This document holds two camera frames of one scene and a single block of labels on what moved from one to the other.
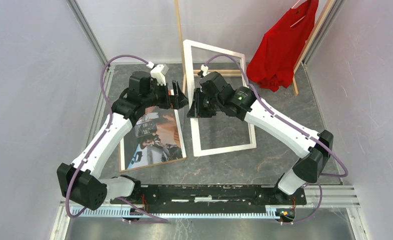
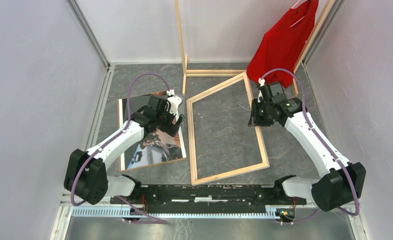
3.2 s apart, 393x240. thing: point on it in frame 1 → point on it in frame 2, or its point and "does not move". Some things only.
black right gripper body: x=208 y=106 → x=263 y=115
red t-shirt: x=275 y=58 does not move
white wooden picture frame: x=188 y=44 → x=191 y=134
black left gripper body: x=159 y=96 → x=165 y=119
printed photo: x=154 y=138 does not move
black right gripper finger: x=195 y=111 → x=253 y=121
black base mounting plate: x=211 y=195 does not move
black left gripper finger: x=180 y=99 → x=174 y=128
